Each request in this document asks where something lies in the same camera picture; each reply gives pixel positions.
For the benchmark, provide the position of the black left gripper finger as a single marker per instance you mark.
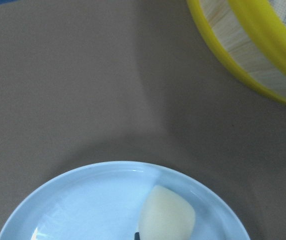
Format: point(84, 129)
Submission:
point(137, 236)

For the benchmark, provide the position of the yellow bamboo steamer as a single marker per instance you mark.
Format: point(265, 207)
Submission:
point(248, 38)

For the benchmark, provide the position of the light blue plate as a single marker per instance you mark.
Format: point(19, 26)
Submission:
point(103, 201)

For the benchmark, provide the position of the white steamed bun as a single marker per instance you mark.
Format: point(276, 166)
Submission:
point(165, 215)

